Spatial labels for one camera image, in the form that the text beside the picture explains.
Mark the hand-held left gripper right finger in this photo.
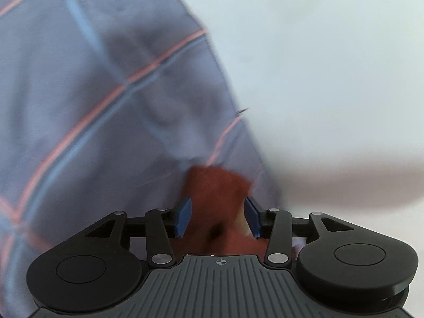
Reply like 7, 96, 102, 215
244, 197, 356, 270

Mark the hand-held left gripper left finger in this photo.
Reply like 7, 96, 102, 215
85, 197, 193, 268

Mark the red-brown cloth corner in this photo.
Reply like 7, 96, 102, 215
170, 166, 299, 259

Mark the blue plaid bed sheet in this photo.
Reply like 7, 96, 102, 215
0, 0, 289, 310

